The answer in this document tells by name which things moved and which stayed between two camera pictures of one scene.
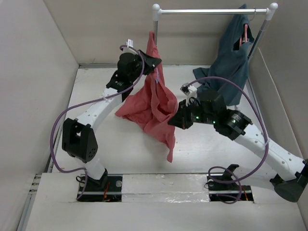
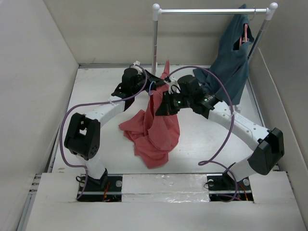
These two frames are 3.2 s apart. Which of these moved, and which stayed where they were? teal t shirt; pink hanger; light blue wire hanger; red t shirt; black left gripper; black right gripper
Moved: red t shirt; black right gripper; black left gripper; light blue wire hanger
Stayed: pink hanger; teal t shirt
